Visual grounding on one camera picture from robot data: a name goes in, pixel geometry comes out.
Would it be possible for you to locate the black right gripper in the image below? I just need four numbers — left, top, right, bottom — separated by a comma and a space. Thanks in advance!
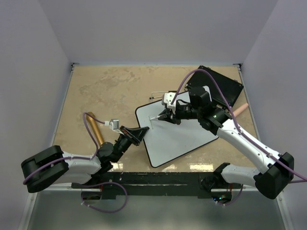
159, 102, 201, 125

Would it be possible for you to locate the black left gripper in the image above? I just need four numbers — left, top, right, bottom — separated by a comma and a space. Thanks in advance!
113, 126, 149, 163

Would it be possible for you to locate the white whiteboard black frame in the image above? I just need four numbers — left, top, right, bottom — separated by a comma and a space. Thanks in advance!
135, 100, 218, 168

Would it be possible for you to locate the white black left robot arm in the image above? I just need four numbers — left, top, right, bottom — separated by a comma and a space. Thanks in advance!
21, 126, 150, 193

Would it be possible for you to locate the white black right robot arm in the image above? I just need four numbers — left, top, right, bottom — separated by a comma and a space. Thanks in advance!
158, 87, 294, 199

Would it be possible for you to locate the gold toy microphone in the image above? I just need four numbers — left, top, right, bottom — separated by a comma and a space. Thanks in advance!
85, 112, 104, 147

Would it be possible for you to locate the pink beige cylinder toy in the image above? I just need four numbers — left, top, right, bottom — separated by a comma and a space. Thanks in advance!
233, 103, 248, 117

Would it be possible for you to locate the black ribbed board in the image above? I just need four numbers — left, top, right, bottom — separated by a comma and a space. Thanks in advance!
185, 65, 245, 107

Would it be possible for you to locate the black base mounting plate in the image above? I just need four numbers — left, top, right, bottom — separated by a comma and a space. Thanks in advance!
71, 172, 229, 199

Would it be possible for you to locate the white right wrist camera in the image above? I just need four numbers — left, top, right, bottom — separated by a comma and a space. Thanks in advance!
161, 92, 176, 112

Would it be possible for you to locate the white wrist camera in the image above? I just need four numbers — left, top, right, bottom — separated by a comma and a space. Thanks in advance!
104, 118, 119, 131
161, 92, 176, 112

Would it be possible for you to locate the black wire whiteboard stand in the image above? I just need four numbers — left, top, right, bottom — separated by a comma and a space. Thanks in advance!
149, 91, 176, 102

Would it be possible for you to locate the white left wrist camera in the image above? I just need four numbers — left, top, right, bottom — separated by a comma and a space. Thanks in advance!
104, 118, 119, 131

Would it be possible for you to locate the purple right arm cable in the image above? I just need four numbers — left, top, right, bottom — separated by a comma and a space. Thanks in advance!
171, 69, 307, 207

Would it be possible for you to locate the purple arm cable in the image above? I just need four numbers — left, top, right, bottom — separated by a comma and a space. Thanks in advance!
171, 69, 307, 207
22, 112, 129, 213

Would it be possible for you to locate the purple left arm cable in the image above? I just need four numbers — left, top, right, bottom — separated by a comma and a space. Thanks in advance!
22, 112, 129, 213

